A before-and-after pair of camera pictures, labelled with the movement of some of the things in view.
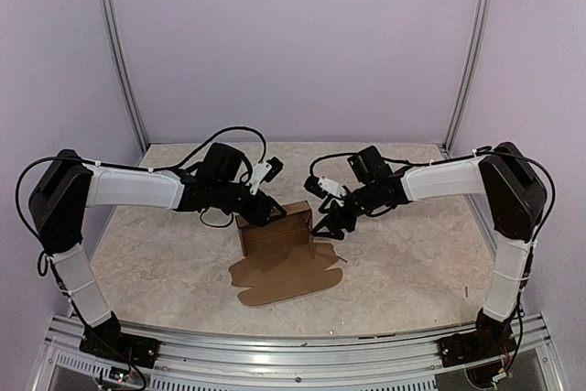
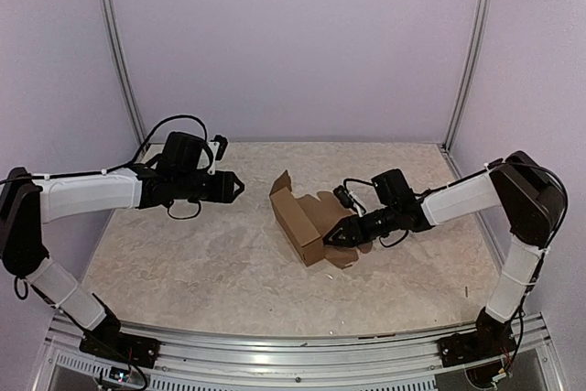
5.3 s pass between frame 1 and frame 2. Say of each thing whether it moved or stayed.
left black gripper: moved
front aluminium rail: stayed
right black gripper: moved
